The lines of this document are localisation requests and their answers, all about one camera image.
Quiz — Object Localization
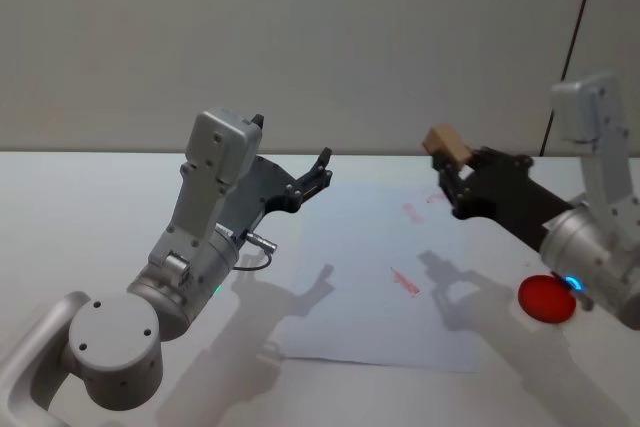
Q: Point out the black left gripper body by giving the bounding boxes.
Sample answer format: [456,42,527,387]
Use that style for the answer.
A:
[217,154,303,243]

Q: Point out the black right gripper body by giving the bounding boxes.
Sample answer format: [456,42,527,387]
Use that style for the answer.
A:
[451,147,575,254]

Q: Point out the small tan wooden block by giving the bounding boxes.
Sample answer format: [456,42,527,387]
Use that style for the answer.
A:
[421,123,472,167]

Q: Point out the white paper sheet red marks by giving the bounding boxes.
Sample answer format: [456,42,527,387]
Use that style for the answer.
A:
[278,180,482,374]

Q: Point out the red round disc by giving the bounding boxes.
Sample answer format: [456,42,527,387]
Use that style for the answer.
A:
[517,273,577,324]

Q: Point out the thin dark cable silver plug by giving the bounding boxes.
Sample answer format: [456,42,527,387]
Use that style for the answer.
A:
[231,230,279,274]

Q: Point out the thin dark hanging cable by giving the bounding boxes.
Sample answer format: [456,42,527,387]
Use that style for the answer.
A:
[541,0,603,157]

